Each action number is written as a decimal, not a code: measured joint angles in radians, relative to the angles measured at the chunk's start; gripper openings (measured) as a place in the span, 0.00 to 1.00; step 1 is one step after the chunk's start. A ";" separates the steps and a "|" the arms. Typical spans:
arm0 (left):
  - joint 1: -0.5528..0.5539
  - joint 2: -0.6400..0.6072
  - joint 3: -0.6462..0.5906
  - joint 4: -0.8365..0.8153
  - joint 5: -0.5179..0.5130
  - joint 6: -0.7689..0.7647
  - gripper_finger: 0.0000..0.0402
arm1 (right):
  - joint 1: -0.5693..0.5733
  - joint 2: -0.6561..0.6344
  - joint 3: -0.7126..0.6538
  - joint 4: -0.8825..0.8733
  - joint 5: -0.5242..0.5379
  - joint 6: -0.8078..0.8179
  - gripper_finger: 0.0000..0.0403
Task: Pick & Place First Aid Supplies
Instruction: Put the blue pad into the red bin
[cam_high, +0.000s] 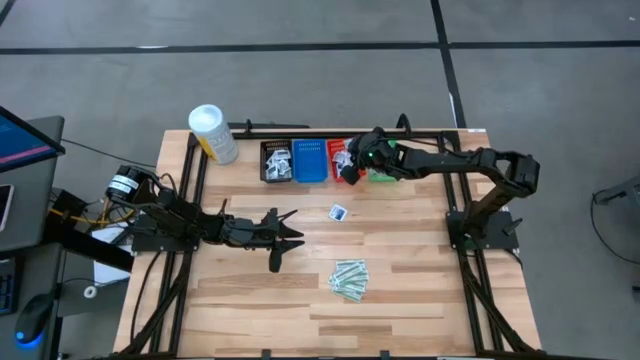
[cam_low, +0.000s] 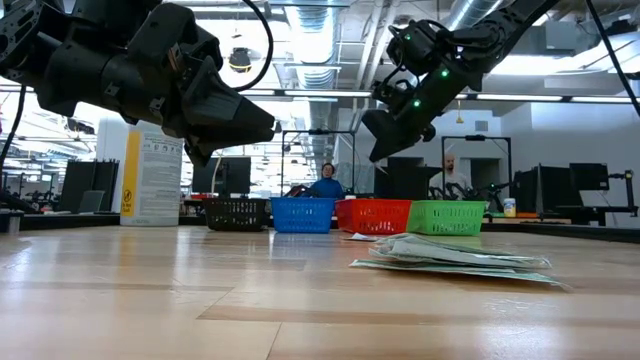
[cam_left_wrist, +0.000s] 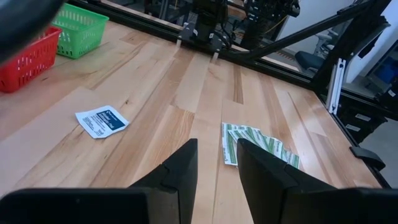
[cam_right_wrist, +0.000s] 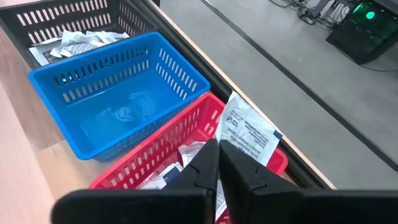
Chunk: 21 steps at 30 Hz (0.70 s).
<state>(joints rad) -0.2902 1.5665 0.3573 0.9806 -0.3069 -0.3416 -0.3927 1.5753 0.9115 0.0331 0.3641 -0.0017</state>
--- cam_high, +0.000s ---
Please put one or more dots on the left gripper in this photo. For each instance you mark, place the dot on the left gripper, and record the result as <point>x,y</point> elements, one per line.
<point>251,232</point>

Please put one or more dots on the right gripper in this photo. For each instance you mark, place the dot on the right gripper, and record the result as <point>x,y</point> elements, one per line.
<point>380,160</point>

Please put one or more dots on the blue-print alcohol pad packet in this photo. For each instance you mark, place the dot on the blue-print alcohol pad packet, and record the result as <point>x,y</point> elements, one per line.
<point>341,157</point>
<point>338,212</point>

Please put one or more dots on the black-print white packet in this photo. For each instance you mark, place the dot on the black-print white packet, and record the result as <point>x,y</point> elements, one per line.
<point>282,155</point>
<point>272,174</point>
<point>286,166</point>
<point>285,175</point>
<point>272,162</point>
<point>278,167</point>

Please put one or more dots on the green-striped bandage strip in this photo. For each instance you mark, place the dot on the green-striped bandage strip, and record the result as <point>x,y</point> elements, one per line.
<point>352,263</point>
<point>350,289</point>
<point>352,297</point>
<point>350,272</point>
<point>345,281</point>

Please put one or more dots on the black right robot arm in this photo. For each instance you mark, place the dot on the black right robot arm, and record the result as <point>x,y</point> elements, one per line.
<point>450,161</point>

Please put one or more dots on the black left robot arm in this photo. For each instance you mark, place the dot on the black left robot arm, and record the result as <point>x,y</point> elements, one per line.
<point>180,217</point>

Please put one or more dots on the red plastic basket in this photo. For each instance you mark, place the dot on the red plastic basket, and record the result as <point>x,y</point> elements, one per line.
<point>332,172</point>

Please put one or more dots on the green plastic basket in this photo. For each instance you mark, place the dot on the green plastic basket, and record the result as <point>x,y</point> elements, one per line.
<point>382,177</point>

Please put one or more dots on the blue plastic basket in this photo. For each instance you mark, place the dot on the blue plastic basket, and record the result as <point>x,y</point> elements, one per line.
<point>310,165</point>

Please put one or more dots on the black arched table clamp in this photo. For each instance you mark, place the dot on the black arched table clamp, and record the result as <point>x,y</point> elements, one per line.
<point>404,116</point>

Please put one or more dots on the black plastic basket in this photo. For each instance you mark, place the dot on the black plastic basket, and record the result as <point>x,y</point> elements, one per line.
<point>263,170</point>

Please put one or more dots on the black flat table clamp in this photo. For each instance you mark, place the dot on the black flat table clamp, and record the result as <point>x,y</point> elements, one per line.
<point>280,125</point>

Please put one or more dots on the white yellow wipes canister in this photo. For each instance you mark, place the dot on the white yellow wipes canister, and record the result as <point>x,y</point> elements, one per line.
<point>215,135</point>

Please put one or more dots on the white paper sheet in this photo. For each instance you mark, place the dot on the white paper sheet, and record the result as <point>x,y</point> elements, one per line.
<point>107,272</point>

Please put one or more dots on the black support beam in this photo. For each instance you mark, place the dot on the black support beam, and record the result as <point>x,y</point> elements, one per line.
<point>90,247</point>

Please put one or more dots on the white tape roll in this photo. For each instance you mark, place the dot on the white tape roll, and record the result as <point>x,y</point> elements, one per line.
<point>86,292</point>

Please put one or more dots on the dark grey lower desk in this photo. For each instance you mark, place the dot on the dark grey lower desk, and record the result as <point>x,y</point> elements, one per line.
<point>30,270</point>

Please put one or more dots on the black computer mouse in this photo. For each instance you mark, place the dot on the black computer mouse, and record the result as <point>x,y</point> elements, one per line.
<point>32,315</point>

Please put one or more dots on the grey stand leg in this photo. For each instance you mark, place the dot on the grey stand leg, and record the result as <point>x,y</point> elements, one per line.
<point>620,190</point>

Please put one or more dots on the smartphone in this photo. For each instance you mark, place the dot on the smartphone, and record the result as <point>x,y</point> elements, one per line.
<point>5,205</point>

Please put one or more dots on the monitor with blue screen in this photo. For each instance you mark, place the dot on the monitor with blue screen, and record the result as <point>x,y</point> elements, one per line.
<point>20,142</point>

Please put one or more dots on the black keyboard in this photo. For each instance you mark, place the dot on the black keyboard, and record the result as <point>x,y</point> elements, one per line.
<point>6,295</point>

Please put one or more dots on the black aluminium rig frame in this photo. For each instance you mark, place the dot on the black aluminium rig frame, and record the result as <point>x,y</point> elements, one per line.
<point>300,135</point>

